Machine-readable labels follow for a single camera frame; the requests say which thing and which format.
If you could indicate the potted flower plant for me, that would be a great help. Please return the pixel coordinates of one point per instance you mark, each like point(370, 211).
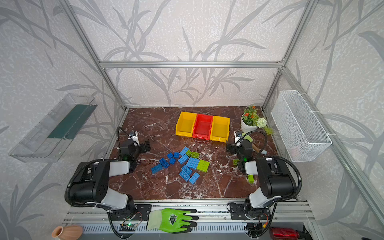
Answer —
point(252, 121)

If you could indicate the white wire basket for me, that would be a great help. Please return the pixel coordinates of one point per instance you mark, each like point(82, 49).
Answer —
point(302, 133)

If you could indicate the green black work glove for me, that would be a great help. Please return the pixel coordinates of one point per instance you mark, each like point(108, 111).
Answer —
point(173, 221)

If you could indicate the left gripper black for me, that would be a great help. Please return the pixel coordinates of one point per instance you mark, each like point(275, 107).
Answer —
point(139, 147)

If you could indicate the light blue lego plate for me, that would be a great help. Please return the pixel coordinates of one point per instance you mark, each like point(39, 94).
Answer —
point(193, 163)

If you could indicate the terracotta vase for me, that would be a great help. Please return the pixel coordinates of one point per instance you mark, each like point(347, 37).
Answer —
point(73, 232)

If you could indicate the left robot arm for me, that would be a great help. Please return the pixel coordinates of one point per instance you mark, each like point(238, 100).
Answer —
point(89, 186)

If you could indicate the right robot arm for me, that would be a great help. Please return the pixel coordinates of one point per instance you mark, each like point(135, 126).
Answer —
point(279, 179)

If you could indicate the green spatula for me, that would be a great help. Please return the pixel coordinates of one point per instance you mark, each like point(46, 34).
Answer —
point(255, 148)

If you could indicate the small green lego brick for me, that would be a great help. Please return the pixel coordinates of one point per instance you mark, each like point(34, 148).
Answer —
point(195, 155)

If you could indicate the right yellow bin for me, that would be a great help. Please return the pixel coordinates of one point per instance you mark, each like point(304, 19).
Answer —
point(220, 129)

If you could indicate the light blue lego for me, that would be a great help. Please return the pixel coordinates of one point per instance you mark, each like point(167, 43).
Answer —
point(184, 175)
point(193, 179)
point(184, 151)

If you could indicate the left yellow bin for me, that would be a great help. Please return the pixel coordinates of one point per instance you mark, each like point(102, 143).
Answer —
point(185, 124)

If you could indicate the green lego brick near base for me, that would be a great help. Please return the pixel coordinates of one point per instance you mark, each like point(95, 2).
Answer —
point(251, 179)

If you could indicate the red metallic bottle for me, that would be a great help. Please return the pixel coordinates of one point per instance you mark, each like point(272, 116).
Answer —
point(283, 234)

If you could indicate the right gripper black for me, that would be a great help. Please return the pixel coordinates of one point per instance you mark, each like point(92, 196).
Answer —
point(235, 148)

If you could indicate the blue lego brick left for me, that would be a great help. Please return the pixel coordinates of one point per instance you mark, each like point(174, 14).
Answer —
point(156, 169)

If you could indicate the red bin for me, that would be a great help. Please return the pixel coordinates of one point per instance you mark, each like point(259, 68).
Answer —
point(203, 127)

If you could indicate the large green lego plate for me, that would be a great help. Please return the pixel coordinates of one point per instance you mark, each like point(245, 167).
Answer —
point(203, 166)

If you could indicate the yellow bin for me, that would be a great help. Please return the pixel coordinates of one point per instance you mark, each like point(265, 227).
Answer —
point(220, 129)
point(185, 124)

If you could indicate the light blue lego front right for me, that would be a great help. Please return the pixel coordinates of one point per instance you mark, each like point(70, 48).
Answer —
point(193, 179)

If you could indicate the clear acrylic shelf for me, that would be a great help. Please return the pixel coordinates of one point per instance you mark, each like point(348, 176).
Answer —
point(49, 139)

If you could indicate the light blue lego top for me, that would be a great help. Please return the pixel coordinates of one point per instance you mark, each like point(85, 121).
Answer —
point(184, 151)

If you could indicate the dark blue lego brick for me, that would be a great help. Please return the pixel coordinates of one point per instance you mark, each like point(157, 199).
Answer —
point(164, 163)

